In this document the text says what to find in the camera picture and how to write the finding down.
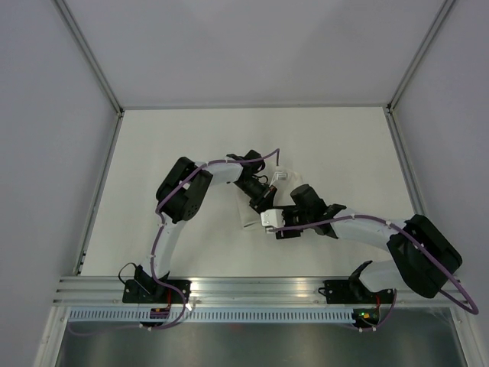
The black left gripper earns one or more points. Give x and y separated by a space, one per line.
265 199

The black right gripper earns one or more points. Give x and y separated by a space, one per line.
289 233

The white cloth napkin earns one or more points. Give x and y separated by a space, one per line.
250 219

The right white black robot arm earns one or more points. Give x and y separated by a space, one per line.
422 258

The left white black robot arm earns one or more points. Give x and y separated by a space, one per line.
181 195

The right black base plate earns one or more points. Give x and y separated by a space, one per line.
354 293

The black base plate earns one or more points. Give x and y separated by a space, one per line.
164 292
354 293

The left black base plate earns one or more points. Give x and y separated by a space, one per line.
164 292

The white slotted cable duct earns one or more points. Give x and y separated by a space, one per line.
214 315

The aluminium front rail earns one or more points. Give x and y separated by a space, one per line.
203 291

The right aluminium frame post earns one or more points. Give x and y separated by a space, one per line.
422 50

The aluminium frame post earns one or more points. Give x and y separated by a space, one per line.
422 50
82 44

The left aluminium frame post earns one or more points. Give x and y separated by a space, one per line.
82 44

